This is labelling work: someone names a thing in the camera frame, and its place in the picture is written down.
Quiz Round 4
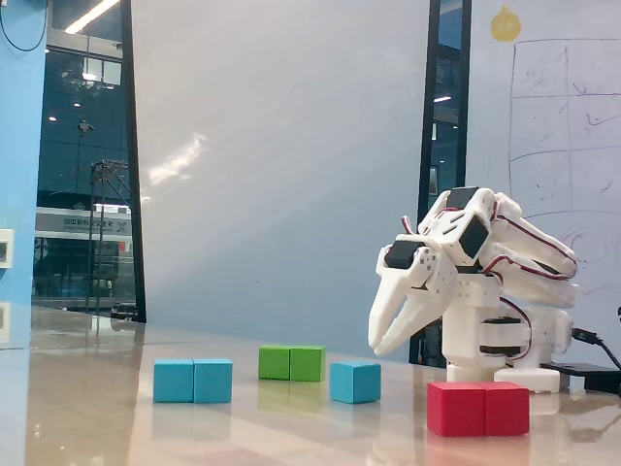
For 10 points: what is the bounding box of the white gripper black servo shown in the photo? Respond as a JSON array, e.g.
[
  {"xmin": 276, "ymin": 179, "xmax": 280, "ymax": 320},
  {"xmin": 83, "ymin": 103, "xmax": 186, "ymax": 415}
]
[{"xmin": 367, "ymin": 235, "xmax": 460, "ymax": 359}]

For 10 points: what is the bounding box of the small blue cube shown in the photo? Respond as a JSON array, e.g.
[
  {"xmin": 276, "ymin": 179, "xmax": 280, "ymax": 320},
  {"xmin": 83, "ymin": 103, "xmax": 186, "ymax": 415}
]
[{"xmin": 329, "ymin": 360, "xmax": 383, "ymax": 406}]

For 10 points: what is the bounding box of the long green block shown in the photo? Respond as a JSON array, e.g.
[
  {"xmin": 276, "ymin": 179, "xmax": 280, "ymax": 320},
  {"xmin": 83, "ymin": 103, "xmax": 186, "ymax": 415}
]
[{"xmin": 257, "ymin": 344, "xmax": 327, "ymax": 383}]

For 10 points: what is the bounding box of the long red block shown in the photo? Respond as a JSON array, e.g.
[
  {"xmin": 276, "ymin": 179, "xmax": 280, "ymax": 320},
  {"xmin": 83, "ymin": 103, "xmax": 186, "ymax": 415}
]
[{"xmin": 426, "ymin": 381, "xmax": 532, "ymax": 439}]

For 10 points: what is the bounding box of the long blue block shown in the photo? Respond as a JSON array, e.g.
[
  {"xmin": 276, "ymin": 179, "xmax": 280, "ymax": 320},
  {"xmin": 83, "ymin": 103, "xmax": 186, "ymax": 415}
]
[{"xmin": 152, "ymin": 357, "xmax": 235, "ymax": 405}]

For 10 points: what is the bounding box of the flat black power box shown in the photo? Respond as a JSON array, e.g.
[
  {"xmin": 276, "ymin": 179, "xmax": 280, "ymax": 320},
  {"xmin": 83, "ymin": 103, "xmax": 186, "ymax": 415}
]
[{"xmin": 539, "ymin": 361, "xmax": 621, "ymax": 395}]

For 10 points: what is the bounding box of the yellow round sticker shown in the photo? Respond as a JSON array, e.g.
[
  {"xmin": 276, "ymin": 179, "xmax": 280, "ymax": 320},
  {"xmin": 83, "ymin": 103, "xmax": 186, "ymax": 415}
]
[{"xmin": 489, "ymin": 5, "xmax": 523, "ymax": 43}]

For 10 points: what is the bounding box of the metal scaffold tower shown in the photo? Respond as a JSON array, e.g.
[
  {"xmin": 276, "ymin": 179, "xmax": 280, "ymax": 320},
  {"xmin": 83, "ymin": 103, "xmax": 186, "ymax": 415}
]
[{"xmin": 84, "ymin": 158, "xmax": 133, "ymax": 315}]

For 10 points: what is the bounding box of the white ceiling light strip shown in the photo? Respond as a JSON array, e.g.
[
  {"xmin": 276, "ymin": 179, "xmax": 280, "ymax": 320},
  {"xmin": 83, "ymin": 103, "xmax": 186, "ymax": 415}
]
[{"xmin": 63, "ymin": 0, "xmax": 121, "ymax": 36}]

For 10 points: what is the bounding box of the black plug cable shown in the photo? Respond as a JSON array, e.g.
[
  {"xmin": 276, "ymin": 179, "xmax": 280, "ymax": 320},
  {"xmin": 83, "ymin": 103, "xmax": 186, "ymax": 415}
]
[{"xmin": 571, "ymin": 327, "xmax": 621, "ymax": 371}]

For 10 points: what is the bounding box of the black window frame post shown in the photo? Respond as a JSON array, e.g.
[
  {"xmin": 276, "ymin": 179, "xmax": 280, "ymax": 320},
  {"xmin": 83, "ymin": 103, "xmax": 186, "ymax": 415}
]
[{"xmin": 119, "ymin": 0, "xmax": 148, "ymax": 324}]

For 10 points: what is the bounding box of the white wall switch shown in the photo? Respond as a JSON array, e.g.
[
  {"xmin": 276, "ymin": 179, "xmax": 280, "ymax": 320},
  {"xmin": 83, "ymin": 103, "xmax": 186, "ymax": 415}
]
[{"xmin": 0, "ymin": 228, "xmax": 16, "ymax": 270}]

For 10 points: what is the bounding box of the thin black hanging cable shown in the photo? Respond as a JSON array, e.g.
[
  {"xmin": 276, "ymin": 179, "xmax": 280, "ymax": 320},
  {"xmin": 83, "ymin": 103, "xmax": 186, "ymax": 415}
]
[{"xmin": 0, "ymin": 0, "xmax": 52, "ymax": 52}]

